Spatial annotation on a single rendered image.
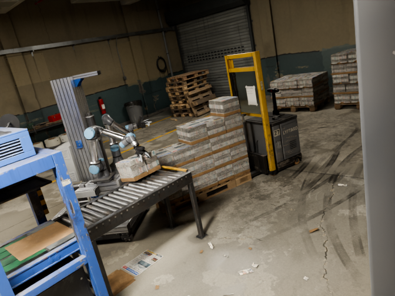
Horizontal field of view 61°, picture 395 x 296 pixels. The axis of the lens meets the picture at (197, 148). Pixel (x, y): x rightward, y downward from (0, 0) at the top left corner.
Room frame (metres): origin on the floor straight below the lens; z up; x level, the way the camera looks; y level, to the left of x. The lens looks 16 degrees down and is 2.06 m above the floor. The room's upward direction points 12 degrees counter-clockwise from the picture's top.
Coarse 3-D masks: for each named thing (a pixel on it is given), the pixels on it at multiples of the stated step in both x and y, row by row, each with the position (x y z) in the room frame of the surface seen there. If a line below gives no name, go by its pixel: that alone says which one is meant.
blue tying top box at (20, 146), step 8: (0, 128) 2.79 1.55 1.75; (8, 128) 2.67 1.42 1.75; (16, 128) 2.56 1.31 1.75; (0, 136) 2.31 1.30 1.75; (8, 136) 2.34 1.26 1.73; (16, 136) 2.37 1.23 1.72; (24, 136) 2.41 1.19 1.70; (0, 144) 2.30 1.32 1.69; (8, 144) 2.33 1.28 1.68; (16, 144) 2.37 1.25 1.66; (24, 144) 2.39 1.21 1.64; (32, 144) 2.43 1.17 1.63; (0, 152) 2.28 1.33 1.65; (8, 152) 2.32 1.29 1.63; (16, 152) 2.36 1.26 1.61; (24, 152) 2.38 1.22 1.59; (32, 152) 2.42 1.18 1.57; (0, 160) 2.28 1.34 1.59; (8, 160) 2.30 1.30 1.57; (16, 160) 2.34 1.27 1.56
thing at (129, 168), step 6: (120, 162) 3.59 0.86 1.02; (126, 162) 3.47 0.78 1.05; (132, 162) 3.48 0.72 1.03; (138, 162) 3.52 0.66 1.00; (120, 168) 3.60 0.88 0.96; (126, 168) 3.51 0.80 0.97; (132, 168) 3.46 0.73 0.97; (138, 168) 3.50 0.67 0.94; (120, 174) 3.63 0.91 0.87; (126, 174) 3.53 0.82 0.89; (132, 174) 3.45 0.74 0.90; (138, 174) 3.48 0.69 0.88
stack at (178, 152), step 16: (176, 144) 4.57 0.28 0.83; (208, 144) 4.48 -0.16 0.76; (224, 144) 4.58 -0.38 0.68; (160, 160) 4.15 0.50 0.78; (176, 160) 4.25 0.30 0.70; (208, 160) 4.45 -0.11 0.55; (224, 160) 4.56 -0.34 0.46; (208, 176) 4.43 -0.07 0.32; (224, 176) 4.54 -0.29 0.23; (176, 192) 4.21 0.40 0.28; (160, 208) 4.28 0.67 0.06
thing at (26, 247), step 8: (56, 224) 2.81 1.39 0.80; (40, 232) 2.72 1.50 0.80; (48, 232) 2.68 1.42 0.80; (56, 232) 2.65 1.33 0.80; (64, 232) 2.62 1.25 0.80; (72, 232) 2.59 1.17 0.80; (24, 240) 2.62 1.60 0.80; (32, 240) 2.59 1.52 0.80; (40, 240) 2.56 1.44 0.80; (48, 240) 2.53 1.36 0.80; (56, 240) 2.50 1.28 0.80; (8, 248) 2.53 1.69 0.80; (16, 248) 2.50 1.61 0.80; (24, 248) 2.47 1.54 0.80; (32, 248) 2.44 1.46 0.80; (40, 248) 2.42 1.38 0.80; (16, 256) 2.37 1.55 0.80; (24, 256) 2.35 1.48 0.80
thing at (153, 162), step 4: (148, 152) 3.68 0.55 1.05; (152, 152) 3.68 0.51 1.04; (132, 156) 3.78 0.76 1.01; (152, 156) 3.66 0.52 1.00; (156, 156) 3.69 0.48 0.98; (148, 160) 3.61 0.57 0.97; (152, 160) 3.64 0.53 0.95; (156, 160) 3.69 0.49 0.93; (148, 164) 3.60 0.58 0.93; (152, 164) 3.63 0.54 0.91; (156, 164) 3.67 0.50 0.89; (152, 168) 3.61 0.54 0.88
